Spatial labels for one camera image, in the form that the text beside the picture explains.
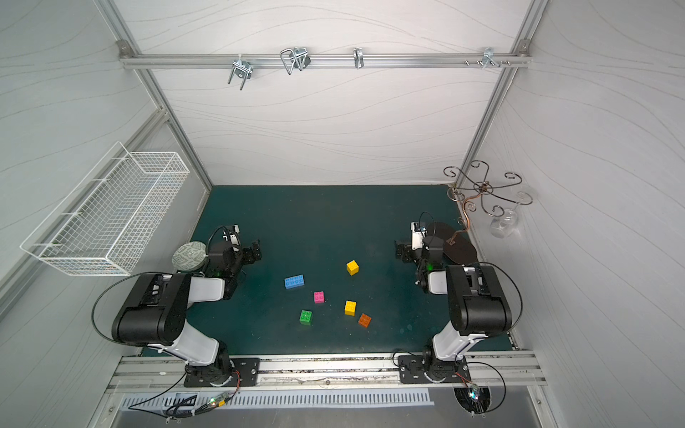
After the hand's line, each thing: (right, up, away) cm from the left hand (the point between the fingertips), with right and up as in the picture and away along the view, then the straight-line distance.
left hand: (246, 241), depth 95 cm
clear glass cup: (+86, +7, -12) cm, 87 cm away
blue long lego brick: (+19, -13, -4) cm, 23 cm away
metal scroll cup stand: (+73, +18, -16) cm, 77 cm away
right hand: (+60, +1, +1) cm, 60 cm away
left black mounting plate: (+9, -34, -21) cm, 41 cm away
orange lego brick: (+42, -23, -13) cm, 50 cm away
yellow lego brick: (+39, -9, -3) cm, 40 cm away
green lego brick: (+24, -22, -14) cm, 35 cm away
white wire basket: (-26, +9, -26) cm, 38 cm away
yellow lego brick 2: (+38, -19, -13) cm, 44 cm away
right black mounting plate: (+55, -33, -21) cm, 68 cm away
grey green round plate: (-21, -6, +1) cm, 22 cm away
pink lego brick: (+27, -17, -8) cm, 33 cm away
